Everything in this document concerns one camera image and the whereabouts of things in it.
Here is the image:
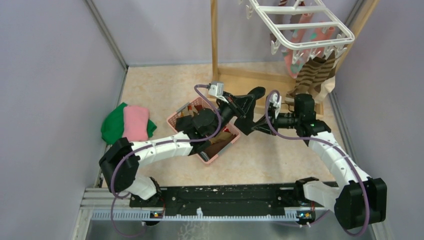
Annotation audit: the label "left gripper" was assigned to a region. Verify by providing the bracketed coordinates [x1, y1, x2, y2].
[210, 91, 255, 139]

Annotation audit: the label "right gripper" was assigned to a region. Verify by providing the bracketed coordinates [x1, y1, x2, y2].
[251, 106, 300, 137]

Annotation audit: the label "black sock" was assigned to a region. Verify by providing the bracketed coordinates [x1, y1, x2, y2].
[175, 115, 198, 134]
[234, 86, 266, 136]

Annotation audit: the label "white clip hanger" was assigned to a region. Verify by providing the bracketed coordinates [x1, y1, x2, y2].
[236, 0, 357, 65]

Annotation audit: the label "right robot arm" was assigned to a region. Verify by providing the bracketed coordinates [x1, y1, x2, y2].
[264, 90, 388, 231]

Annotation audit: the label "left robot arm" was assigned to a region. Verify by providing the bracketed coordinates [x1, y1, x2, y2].
[99, 92, 259, 207]

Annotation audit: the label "striped socks in basket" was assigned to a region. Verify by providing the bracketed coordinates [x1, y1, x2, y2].
[175, 105, 237, 163]

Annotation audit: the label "pink plastic basket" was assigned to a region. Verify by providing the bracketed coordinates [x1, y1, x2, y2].
[166, 97, 241, 164]

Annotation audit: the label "wooden rack stand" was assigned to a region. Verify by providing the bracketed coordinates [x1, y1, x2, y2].
[205, 0, 382, 120]

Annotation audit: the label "pink sock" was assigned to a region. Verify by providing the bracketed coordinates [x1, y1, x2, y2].
[283, 13, 337, 80]

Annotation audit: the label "maroon striped sock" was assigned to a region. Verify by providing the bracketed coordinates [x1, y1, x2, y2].
[270, 0, 302, 44]

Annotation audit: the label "pink folded cloth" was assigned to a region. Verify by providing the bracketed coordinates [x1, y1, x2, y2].
[122, 105, 149, 142]

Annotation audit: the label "green cloth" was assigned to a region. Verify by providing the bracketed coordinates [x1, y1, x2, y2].
[100, 102, 157, 145]

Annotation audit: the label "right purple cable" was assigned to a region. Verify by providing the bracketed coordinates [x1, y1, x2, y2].
[264, 90, 371, 238]

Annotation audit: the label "purple cable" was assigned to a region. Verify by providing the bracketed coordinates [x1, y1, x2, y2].
[110, 84, 223, 239]
[264, 90, 371, 238]

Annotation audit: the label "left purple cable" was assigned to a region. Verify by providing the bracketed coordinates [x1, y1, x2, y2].
[110, 84, 223, 239]

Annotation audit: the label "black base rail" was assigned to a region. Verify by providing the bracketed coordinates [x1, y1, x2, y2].
[129, 183, 326, 225]

